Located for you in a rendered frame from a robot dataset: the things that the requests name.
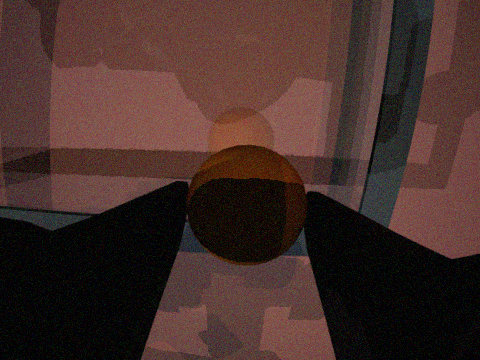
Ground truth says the brown ball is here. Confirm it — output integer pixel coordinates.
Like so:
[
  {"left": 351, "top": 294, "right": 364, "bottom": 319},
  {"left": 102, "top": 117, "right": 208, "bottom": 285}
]
[{"left": 185, "top": 144, "right": 307, "bottom": 267}]

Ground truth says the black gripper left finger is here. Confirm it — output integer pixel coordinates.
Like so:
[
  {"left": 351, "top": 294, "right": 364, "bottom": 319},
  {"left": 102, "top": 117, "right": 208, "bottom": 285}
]
[{"left": 0, "top": 181, "right": 188, "bottom": 360}]

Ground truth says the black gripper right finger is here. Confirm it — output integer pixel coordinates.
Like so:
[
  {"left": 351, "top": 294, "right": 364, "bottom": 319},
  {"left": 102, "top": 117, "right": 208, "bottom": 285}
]
[{"left": 304, "top": 191, "right": 480, "bottom": 360}]

